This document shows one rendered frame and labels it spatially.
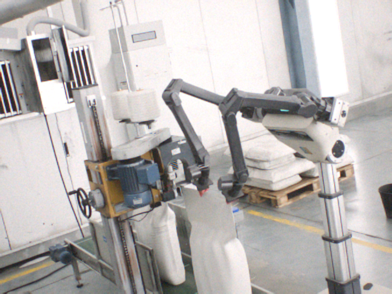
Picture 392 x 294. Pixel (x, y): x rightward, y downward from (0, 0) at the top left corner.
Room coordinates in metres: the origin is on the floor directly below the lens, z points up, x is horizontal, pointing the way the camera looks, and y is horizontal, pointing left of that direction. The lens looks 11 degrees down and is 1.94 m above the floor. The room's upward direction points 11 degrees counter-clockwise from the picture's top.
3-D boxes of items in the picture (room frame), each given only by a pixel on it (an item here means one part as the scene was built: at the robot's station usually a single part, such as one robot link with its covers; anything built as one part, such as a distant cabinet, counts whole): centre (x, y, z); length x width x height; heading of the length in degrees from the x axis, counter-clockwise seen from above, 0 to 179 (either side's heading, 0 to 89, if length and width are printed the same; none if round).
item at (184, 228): (3.93, 0.17, 0.54); 1.05 x 0.02 x 0.41; 30
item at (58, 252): (4.56, 1.26, 0.35); 0.30 x 0.15 x 0.15; 30
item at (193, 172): (2.96, 0.01, 1.24); 0.11 x 0.09 x 0.12; 120
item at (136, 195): (2.99, 0.36, 1.21); 0.15 x 0.15 x 0.25
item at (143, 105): (3.07, 0.24, 1.61); 0.17 x 0.17 x 0.17
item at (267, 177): (6.00, -0.87, 0.32); 0.66 x 0.43 x 0.15; 122
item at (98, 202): (3.10, 0.61, 1.14); 0.11 x 0.06 x 0.11; 30
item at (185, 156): (3.41, 0.18, 1.21); 0.30 x 0.25 x 0.30; 30
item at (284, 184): (6.13, -0.73, 0.20); 0.66 x 0.44 x 0.12; 30
